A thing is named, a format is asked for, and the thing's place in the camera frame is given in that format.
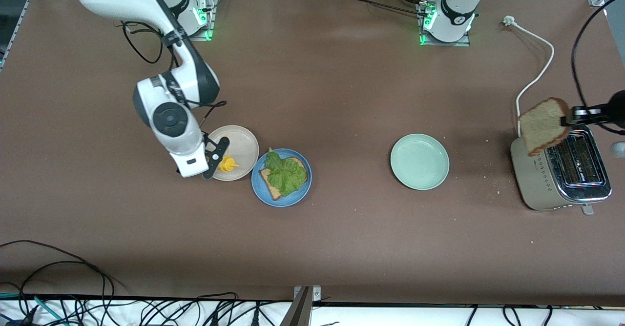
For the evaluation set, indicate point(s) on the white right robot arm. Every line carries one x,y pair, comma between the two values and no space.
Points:
171,116

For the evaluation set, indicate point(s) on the brown bread slice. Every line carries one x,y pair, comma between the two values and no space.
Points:
542,128
268,182

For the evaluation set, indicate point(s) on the silver two-slot toaster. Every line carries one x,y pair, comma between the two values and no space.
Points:
534,179

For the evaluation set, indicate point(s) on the green lettuce leaf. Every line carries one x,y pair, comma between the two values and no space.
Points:
285,177

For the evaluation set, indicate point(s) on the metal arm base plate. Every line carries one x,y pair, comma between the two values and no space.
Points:
459,43
211,35

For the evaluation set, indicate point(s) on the brown table mat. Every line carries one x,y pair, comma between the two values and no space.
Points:
342,96

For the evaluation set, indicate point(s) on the grey metal bar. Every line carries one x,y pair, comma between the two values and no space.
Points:
298,311

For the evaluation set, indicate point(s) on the blue round plate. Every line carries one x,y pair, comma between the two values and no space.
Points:
298,196

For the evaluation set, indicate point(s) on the pale green round plate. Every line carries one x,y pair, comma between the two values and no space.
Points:
420,161

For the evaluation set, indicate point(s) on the metal corner bracket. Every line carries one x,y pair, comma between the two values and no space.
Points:
316,294

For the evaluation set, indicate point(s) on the beige round plate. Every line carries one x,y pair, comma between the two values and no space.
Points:
241,145

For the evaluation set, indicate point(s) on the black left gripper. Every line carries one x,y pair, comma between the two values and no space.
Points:
601,111

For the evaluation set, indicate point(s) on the yellow mustard squeeze bottle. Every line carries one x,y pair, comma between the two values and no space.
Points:
225,164

